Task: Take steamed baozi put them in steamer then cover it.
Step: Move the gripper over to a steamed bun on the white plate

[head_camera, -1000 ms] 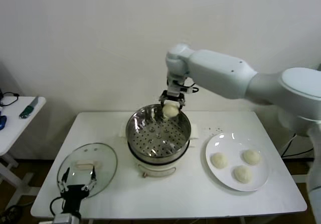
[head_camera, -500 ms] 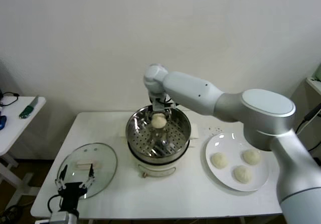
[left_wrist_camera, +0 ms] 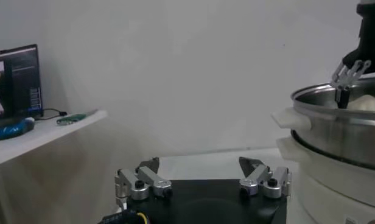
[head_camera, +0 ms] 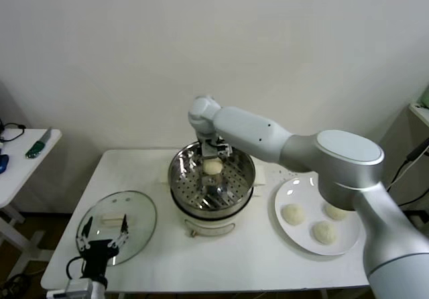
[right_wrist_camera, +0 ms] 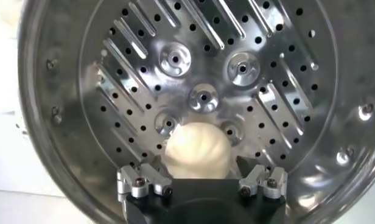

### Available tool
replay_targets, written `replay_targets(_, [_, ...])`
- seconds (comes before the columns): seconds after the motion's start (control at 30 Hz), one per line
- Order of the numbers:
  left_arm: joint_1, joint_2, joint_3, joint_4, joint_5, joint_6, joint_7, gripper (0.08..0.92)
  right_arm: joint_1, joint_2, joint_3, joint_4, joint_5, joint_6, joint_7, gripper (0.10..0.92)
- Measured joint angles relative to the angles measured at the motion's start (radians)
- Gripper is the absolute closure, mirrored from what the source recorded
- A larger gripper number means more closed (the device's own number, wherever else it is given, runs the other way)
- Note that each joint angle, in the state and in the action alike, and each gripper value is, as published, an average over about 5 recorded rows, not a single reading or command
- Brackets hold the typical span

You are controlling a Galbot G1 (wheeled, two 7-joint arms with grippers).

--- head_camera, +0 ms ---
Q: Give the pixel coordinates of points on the stainless steel steamer basket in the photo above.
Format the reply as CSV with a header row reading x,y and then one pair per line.
x,y
231,195

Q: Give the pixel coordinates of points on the round glass pot lid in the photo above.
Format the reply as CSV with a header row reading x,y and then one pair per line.
x,y
140,212

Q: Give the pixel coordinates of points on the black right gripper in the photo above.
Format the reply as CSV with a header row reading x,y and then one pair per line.
x,y
208,149

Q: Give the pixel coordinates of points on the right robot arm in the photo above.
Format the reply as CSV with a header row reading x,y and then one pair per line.
x,y
251,128

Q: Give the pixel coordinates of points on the white electric cooker pot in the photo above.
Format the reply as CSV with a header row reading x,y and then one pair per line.
x,y
209,227

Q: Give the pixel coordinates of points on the white shelf board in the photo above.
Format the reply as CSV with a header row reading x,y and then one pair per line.
x,y
420,113

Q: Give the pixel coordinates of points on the white steamed baozi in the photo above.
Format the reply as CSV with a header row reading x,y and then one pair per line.
x,y
335,214
324,232
212,167
294,214

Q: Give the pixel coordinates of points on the large white round plate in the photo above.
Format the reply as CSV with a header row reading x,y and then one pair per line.
x,y
288,235

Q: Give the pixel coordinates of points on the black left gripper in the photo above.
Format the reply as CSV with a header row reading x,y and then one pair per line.
x,y
97,253

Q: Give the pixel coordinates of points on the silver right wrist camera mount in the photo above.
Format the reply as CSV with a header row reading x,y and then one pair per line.
x,y
225,149

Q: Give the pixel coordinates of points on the white side table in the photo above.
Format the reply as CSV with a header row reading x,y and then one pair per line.
x,y
20,178

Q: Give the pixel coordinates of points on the small blue object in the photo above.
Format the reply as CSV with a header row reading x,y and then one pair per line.
x,y
3,165

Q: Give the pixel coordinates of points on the black power adapter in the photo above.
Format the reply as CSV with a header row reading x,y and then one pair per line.
x,y
415,152

